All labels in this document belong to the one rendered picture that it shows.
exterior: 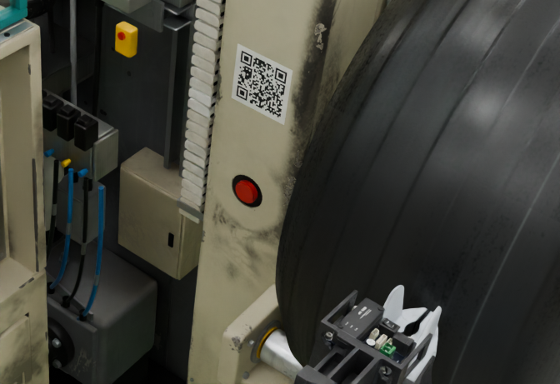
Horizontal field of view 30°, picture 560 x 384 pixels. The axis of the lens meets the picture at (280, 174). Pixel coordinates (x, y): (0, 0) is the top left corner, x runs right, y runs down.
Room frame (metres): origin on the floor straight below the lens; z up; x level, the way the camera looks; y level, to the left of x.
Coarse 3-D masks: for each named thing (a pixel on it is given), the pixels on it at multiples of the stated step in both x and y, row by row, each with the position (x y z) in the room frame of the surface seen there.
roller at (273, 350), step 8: (272, 328) 0.88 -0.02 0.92; (272, 336) 0.87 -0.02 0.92; (280, 336) 0.87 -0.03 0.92; (264, 344) 0.86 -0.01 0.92; (272, 344) 0.86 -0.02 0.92; (280, 344) 0.86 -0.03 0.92; (264, 352) 0.85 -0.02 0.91; (272, 352) 0.85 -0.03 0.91; (280, 352) 0.85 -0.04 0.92; (288, 352) 0.85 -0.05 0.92; (264, 360) 0.85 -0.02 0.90; (272, 360) 0.84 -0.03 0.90; (280, 360) 0.84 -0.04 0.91; (288, 360) 0.84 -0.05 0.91; (296, 360) 0.84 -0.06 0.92; (280, 368) 0.84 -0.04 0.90; (288, 368) 0.83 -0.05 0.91; (296, 368) 0.83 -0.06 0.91; (288, 376) 0.83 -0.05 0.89
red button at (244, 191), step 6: (246, 180) 0.97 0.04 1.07; (240, 186) 0.97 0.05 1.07; (246, 186) 0.96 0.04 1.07; (252, 186) 0.96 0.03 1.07; (240, 192) 0.97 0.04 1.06; (246, 192) 0.96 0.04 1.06; (252, 192) 0.96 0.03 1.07; (240, 198) 0.97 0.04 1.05; (246, 198) 0.96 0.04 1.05; (252, 198) 0.96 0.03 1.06
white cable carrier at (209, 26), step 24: (216, 0) 1.02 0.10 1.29; (216, 24) 1.01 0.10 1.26; (192, 48) 1.03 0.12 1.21; (216, 48) 1.01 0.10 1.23; (192, 72) 1.03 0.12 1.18; (216, 72) 1.04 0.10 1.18; (192, 96) 1.03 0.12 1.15; (216, 96) 1.02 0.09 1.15; (192, 120) 1.03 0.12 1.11; (192, 144) 1.02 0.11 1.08; (192, 168) 1.02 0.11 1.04; (192, 192) 1.02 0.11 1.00; (192, 216) 1.02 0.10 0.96
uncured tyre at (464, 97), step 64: (448, 0) 0.83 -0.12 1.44; (512, 0) 0.83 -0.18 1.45; (384, 64) 0.78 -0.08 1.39; (448, 64) 0.77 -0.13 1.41; (512, 64) 0.76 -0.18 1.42; (320, 128) 0.78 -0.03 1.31; (384, 128) 0.74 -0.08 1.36; (448, 128) 0.72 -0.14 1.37; (512, 128) 0.72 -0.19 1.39; (320, 192) 0.72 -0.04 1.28; (384, 192) 0.70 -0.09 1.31; (448, 192) 0.69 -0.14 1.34; (512, 192) 0.67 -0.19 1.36; (320, 256) 0.69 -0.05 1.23; (384, 256) 0.67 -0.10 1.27; (448, 256) 0.65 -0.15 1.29; (512, 256) 0.64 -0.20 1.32; (320, 320) 0.68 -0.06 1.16; (448, 320) 0.63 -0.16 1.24; (512, 320) 0.62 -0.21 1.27
